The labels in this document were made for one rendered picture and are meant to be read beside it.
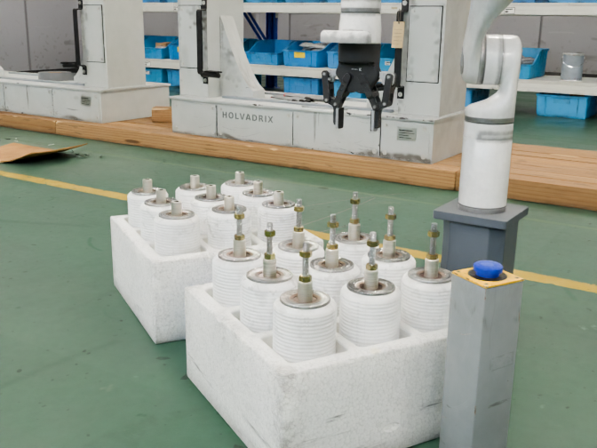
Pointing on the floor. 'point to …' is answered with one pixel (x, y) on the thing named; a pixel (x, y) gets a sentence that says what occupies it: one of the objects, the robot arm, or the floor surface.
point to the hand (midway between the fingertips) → (356, 122)
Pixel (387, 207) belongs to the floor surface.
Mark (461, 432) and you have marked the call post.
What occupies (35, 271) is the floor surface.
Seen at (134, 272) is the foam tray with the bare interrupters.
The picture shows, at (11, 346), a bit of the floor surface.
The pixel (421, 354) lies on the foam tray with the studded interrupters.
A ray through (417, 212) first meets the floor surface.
